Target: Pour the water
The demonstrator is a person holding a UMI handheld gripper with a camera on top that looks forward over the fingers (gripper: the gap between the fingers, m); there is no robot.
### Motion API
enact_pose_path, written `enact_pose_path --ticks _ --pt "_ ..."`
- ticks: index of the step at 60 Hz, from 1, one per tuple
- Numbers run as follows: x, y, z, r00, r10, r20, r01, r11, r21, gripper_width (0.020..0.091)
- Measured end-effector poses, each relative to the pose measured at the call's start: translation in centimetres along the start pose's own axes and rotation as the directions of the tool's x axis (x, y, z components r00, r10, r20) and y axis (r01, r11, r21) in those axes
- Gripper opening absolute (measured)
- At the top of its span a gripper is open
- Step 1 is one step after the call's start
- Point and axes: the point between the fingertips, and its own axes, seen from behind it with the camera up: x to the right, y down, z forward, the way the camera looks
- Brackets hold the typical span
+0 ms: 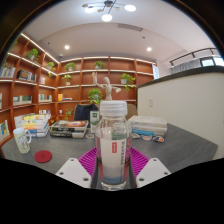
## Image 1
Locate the clear plastic water bottle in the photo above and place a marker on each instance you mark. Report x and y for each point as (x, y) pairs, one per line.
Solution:
(113, 150)

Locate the window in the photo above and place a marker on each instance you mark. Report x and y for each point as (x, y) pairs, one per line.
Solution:
(213, 61)

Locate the flat round red coaster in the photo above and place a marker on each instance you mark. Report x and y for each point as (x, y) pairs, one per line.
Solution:
(43, 156)

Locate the stack of dark books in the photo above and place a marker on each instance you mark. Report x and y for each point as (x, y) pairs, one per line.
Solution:
(68, 128)

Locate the white wall socket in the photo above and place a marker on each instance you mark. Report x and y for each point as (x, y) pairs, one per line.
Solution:
(151, 102)

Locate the white counter with dark top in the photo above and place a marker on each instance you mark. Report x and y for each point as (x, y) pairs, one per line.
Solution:
(186, 106)

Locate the recessed ceiling spotlight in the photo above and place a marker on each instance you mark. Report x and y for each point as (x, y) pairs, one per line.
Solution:
(149, 49)
(67, 47)

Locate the yellow striped ceramic mug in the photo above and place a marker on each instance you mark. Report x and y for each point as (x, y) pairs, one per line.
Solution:
(20, 141)

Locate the ceiling air vent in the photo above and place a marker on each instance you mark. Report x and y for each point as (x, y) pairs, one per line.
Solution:
(130, 27)

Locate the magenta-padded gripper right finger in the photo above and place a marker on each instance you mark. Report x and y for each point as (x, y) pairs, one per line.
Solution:
(151, 171)

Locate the stack of white books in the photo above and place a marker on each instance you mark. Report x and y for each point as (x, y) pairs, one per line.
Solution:
(148, 125)

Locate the tall green white carton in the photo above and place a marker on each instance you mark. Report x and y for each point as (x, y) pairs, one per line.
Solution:
(93, 121)

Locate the brown chair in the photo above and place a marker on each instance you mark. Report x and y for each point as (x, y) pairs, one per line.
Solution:
(132, 111)

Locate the branched ceiling lamp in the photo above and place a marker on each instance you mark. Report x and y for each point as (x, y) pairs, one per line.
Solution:
(107, 10)

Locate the grey curtain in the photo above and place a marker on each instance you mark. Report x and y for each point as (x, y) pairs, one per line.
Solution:
(186, 65)

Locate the chair with dark jacket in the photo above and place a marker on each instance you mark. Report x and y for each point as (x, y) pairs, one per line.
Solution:
(85, 112)

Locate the orange blue round badge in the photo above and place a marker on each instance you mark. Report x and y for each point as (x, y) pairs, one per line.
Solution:
(158, 139)

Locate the small round badge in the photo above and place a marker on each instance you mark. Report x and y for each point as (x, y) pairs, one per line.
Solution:
(146, 137)
(90, 136)
(135, 135)

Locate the orange wooden shelf unit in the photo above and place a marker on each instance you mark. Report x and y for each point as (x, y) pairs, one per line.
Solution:
(30, 90)

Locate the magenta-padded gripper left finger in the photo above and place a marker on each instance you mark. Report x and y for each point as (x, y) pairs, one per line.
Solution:
(75, 171)

